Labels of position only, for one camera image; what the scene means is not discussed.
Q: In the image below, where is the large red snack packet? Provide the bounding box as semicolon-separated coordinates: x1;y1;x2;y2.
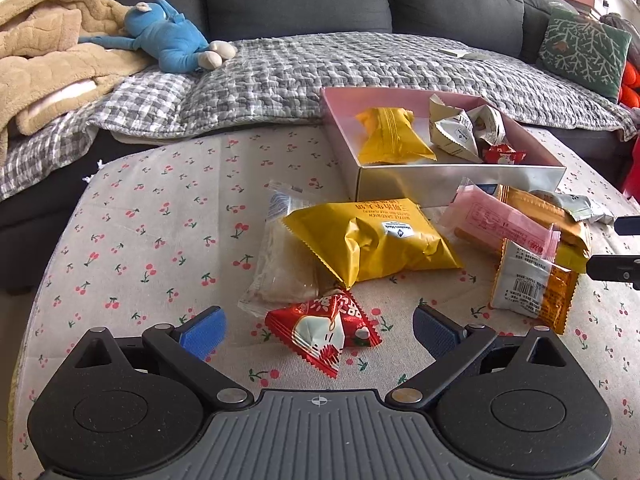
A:
265;290;383;378

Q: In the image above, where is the pink snack packet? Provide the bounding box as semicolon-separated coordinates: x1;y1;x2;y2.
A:
442;177;561;263

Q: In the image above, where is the clear packet of white cakes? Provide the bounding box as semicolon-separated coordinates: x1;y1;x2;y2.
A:
237;180;346;318

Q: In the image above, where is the blue plush toy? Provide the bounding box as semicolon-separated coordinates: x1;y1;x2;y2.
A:
77;0;237;75

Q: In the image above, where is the white orange snack packet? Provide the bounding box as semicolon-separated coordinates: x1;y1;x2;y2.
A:
489;239;580;335

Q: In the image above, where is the pink white cardboard box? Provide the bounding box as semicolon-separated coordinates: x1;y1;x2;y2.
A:
320;86;567;206

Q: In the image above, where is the small red candy packet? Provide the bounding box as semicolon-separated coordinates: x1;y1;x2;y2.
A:
482;143;527;165

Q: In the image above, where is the cream striped snack packet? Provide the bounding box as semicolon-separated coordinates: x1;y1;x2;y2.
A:
467;105;508;153
429;95;483;163

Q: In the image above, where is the beige fleece blanket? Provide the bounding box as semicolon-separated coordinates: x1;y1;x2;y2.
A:
0;0;156;136

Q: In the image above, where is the gold orange snack packet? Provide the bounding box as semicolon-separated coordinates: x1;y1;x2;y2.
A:
455;185;592;273

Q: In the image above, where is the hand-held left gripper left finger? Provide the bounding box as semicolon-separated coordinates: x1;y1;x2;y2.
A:
75;307;255;409

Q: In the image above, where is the cherry print tablecloth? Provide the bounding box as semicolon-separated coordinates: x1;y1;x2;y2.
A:
10;125;640;480

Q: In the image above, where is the grey checked quilt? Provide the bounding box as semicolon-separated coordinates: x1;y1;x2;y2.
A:
0;30;638;201

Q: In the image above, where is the orange cushion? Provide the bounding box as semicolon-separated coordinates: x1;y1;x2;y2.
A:
619;62;640;108

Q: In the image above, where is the small white paper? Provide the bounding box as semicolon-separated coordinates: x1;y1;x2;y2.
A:
442;47;493;61

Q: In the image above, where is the green leaf-print cushion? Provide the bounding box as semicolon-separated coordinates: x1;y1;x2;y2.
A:
537;6;633;103

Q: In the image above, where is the large yellow snack packet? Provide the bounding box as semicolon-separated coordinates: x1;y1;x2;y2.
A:
282;198;463;288

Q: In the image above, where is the small yellow snack packet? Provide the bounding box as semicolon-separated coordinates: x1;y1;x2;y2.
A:
356;107;437;166

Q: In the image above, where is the red bag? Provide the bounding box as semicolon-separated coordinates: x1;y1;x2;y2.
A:
622;127;640;196

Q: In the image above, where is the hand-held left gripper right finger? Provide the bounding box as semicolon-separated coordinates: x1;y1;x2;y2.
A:
385;302;566;408

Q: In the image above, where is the grey white snack packet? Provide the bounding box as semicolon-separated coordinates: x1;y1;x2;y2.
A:
530;190;616;225

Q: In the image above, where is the stack of books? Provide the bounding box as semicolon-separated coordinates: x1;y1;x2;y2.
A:
559;0;608;13

